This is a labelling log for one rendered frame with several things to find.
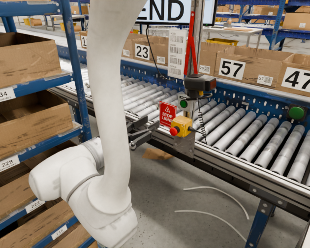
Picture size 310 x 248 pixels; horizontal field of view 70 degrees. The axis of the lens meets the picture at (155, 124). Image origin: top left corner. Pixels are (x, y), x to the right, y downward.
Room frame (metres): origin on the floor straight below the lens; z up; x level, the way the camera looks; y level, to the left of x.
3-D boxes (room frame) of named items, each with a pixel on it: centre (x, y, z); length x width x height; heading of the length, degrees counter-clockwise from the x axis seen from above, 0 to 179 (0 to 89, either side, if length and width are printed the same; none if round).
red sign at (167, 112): (0.95, -0.09, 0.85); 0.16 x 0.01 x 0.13; 50
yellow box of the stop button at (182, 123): (0.85, -0.14, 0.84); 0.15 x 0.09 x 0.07; 50
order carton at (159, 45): (1.97, -0.05, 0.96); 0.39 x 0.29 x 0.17; 50
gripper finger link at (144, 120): (0.72, 0.05, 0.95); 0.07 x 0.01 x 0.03; 140
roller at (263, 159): (0.91, -0.59, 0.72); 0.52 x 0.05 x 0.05; 140
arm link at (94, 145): (0.53, 0.18, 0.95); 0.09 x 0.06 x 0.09; 50
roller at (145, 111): (1.37, -0.05, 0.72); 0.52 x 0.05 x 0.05; 140
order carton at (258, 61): (1.46, -0.64, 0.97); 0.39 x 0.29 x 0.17; 50
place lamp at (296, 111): (1.07, -0.77, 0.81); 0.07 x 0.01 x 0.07; 50
